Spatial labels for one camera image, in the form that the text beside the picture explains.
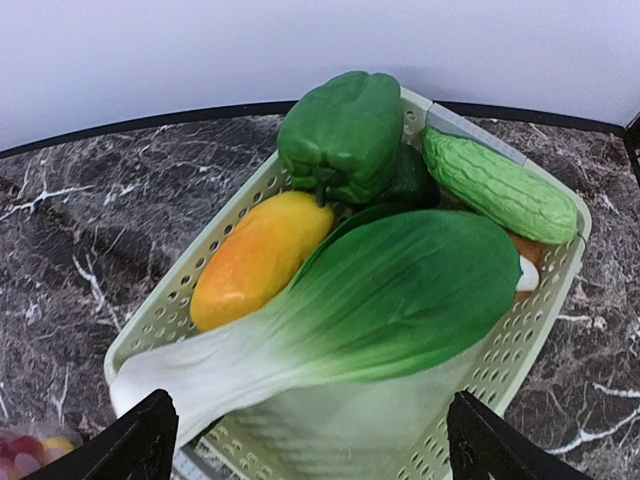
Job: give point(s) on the yellow lemon toy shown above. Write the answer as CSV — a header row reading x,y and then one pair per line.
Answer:
x,y
56,447

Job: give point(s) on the light green bitter gourd toy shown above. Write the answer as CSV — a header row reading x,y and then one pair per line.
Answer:
x,y
504,191

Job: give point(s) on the bok choy toy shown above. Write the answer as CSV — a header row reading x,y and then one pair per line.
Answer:
x,y
388,294

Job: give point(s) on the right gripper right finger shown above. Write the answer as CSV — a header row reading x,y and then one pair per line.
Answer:
x,y
483,446

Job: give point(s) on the dark green avocado toy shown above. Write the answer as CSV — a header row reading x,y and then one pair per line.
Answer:
x,y
412,184

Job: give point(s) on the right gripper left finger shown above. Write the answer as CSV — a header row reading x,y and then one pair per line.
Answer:
x,y
139,445

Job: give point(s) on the green bell pepper toy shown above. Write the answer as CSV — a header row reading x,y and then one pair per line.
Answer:
x,y
340,140

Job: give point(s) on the clear zip top bag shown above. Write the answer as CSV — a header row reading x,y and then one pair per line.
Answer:
x,y
43,430

